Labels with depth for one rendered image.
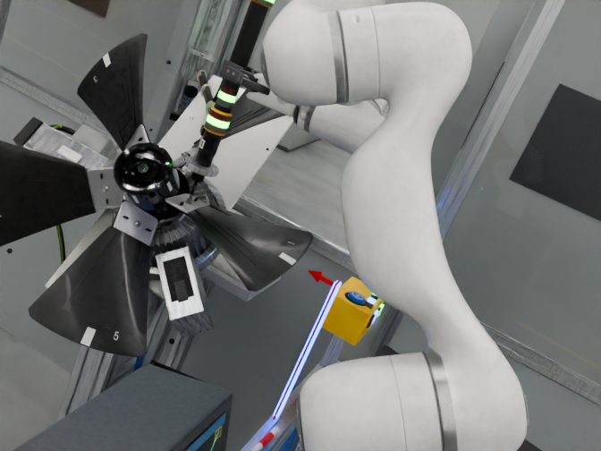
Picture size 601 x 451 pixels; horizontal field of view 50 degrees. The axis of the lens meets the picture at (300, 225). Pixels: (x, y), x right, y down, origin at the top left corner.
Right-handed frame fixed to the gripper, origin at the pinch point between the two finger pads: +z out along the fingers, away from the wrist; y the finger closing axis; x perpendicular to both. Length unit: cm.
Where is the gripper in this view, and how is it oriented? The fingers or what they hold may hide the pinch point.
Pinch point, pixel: (236, 72)
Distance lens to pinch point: 127.3
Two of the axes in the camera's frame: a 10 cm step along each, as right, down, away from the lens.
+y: 3.6, -1.8, 9.2
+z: -8.5, -4.6, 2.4
